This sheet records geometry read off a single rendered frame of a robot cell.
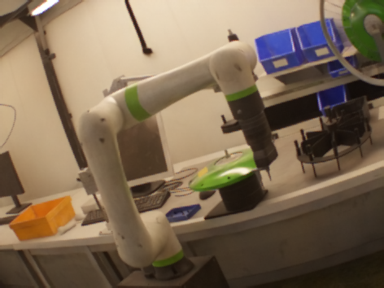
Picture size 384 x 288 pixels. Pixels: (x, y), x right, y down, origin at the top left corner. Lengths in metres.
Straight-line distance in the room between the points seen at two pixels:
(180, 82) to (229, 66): 0.23
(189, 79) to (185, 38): 1.28
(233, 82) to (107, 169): 0.44
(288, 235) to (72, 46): 1.67
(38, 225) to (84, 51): 1.14
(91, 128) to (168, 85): 0.26
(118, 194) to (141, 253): 0.20
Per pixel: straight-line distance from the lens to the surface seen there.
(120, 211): 1.75
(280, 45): 2.81
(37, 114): 3.70
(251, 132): 1.60
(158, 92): 1.76
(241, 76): 1.57
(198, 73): 1.72
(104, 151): 1.70
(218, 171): 1.99
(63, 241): 2.61
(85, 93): 3.39
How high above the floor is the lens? 1.57
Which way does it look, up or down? 10 degrees down
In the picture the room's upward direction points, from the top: 22 degrees counter-clockwise
